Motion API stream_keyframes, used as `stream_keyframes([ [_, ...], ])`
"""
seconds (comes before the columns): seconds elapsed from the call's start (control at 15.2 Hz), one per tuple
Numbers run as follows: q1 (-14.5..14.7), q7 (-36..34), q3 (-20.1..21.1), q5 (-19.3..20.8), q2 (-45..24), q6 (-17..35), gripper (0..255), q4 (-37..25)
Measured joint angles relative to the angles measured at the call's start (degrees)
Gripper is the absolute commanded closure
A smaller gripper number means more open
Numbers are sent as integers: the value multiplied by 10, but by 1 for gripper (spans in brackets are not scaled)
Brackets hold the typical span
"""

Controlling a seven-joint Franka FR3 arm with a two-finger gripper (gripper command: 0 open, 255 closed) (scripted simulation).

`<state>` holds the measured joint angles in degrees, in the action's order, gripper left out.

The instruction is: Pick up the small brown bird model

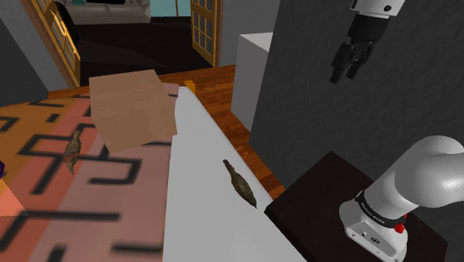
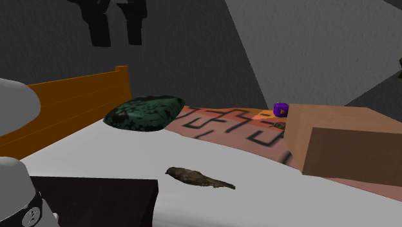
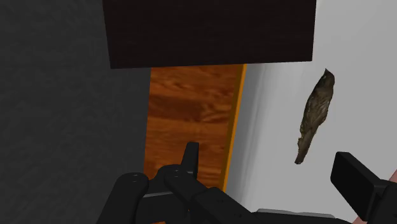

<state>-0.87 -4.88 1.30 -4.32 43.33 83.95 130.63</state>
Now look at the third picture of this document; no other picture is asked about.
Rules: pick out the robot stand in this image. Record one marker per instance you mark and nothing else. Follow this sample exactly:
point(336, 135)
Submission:
point(207, 31)

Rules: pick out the brown bird figure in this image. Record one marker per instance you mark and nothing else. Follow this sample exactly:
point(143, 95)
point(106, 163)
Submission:
point(316, 108)

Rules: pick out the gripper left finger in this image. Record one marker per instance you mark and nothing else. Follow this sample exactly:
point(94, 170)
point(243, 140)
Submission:
point(186, 189)

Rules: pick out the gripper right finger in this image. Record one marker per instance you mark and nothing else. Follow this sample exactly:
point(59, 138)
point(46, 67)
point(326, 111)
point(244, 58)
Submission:
point(356, 180)

